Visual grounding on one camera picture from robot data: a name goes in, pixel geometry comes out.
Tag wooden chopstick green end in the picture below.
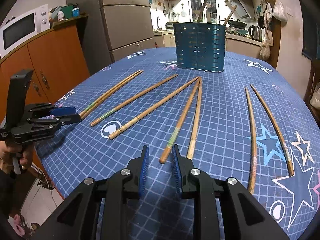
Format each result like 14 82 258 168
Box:
159 77 201 164

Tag thin bamboo chopstick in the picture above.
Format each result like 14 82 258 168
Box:
223 5 237 25

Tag dark wooden chopstick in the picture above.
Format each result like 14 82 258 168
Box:
197 0 207 23

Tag kitchen window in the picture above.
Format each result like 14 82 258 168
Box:
188 0 220 23

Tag person's left hand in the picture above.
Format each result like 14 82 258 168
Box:
0 140 34 174

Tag wooden chopstick pale end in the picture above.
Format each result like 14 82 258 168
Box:
187 77 202 160

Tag wooden chopstick long light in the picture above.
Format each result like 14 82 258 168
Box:
90 74 178 127

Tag wooden chopstick long diagonal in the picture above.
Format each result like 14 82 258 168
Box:
108 76 199 140

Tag orange wooden cabinet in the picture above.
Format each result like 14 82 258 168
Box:
0 13 91 198

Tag wooden chopstick beside pair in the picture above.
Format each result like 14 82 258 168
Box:
79 69 141 117

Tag curved chopstick pink end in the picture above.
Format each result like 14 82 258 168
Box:
245 87 257 194

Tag blue checked star tablecloth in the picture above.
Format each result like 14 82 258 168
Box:
35 47 320 240

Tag wooden chopstick green band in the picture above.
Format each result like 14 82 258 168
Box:
79 69 144 119

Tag white microwave oven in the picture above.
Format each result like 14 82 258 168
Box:
1 4 50 59

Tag white pill bottle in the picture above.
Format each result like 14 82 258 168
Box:
57 10 65 22

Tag green container on cabinet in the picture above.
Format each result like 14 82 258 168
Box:
61 5 74 20

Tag curved dark chopstick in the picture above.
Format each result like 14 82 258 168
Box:
250 84 295 177

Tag grey three-door refrigerator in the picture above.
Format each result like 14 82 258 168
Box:
66 0 155 74

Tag blue perforated utensil holder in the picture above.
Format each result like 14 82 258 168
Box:
174 22 226 73

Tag black wok on stove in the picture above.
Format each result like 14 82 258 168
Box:
226 20 247 29

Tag steel electric kettle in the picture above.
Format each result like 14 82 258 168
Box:
248 25 263 42

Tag dark wooden chair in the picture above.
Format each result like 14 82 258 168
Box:
303 59 319 125

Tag steel range hood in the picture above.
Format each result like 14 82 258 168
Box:
225 0 255 19

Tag white plastic bag hanging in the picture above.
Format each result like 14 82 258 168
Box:
272 0 288 22

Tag dark wall window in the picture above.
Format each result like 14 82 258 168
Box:
299 0 319 60

